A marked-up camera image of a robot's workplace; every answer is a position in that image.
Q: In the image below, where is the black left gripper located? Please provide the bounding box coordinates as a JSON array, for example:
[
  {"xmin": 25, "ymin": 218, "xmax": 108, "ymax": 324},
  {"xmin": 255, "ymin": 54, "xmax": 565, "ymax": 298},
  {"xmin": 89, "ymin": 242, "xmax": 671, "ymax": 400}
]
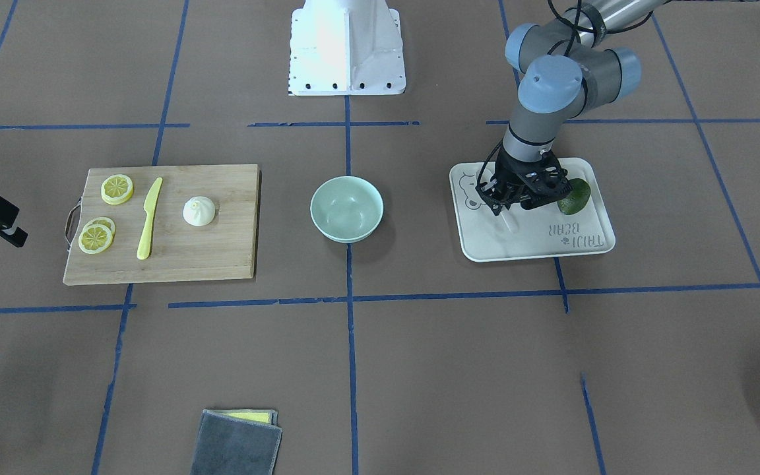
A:
[{"xmin": 474, "ymin": 146, "xmax": 572, "ymax": 212}]

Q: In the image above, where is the white ceramic spoon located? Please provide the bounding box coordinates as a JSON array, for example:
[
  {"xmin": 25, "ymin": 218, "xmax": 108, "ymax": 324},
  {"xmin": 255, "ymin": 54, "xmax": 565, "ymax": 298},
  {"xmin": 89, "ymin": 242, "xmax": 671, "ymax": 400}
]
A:
[{"xmin": 500, "ymin": 208, "xmax": 520, "ymax": 234}]

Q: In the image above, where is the white steamed bun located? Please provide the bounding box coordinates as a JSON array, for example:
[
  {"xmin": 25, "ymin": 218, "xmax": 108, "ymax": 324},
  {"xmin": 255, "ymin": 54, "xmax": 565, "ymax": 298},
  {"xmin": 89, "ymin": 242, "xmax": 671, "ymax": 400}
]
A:
[{"xmin": 182, "ymin": 195, "xmax": 217, "ymax": 228}]

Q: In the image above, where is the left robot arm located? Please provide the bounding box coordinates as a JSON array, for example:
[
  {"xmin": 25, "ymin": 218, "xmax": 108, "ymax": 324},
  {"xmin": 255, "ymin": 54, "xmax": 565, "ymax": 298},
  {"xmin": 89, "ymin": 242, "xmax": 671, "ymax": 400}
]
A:
[{"xmin": 474, "ymin": 1, "xmax": 662, "ymax": 214}]

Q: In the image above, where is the mint green bowl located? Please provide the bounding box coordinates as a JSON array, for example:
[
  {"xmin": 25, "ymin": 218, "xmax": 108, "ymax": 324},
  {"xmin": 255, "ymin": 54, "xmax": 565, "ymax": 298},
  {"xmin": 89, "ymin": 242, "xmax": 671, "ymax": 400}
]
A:
[{"xmin": 309, "ymin": 175, "xmax": 384, "ymax": 243}]

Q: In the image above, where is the green avocado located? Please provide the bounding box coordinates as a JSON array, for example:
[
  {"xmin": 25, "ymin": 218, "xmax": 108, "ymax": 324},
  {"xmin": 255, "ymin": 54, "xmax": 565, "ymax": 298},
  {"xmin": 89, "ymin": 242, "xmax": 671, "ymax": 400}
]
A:
[{"xmin": 557, "ymin": 177, "xmax": 591, "ymax": 216}]

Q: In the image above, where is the cream bear tray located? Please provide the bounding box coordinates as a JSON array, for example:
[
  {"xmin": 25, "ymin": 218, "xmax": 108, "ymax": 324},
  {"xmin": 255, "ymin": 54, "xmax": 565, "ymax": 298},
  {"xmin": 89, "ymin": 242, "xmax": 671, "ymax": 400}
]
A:
[{"xmin": 449, "ymin": 158, "xmax": 616, "ymax": 263}]

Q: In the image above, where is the lemon slice lower back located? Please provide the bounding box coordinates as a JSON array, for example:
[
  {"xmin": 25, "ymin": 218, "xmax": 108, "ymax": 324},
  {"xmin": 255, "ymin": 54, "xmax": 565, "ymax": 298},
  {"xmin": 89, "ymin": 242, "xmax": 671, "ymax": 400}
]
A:
[{"xmin": 84, "ymin": 216, "xmax": 117, "ymax": 234}]

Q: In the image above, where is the lemon slice upper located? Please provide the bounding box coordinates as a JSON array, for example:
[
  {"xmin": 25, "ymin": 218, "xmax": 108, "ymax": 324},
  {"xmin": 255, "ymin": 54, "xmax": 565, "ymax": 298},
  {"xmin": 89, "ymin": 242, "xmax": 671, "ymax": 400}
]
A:
[{"xmin": 100, "ymin": 174, "xmax": 135, "ymax": 206}]

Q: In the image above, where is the yellow plastic knife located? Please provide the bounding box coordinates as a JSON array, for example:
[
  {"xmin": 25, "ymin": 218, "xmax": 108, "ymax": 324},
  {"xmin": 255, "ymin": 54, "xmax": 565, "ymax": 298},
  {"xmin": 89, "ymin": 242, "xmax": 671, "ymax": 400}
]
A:
[{"xmin": 136, "ymin": 177, "xmax": 163, "ymax": 261}]

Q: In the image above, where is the bamboo cutting board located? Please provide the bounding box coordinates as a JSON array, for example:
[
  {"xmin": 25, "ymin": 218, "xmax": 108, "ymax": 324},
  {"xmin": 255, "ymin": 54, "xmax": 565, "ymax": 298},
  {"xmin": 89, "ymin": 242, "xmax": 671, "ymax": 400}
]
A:
[{"xmin": 63, "ymin": 164, "xmax": 261, "ymax": 286}]

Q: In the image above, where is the yellow sponge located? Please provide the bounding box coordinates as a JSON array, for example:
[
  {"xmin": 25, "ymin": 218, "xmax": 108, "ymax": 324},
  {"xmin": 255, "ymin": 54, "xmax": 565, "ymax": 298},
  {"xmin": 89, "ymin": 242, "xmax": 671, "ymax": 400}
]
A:
[{"xmin": 221, "ymin": 409, "xmax": 278, "ymax": 425}]

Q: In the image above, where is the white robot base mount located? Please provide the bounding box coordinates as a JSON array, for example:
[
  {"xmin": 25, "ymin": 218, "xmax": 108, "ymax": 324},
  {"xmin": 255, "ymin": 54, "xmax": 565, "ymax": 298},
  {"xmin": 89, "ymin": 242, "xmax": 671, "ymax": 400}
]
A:
[{"xmin": 288, "ymin": 1, "xmax": 407, "ymax": 96}]

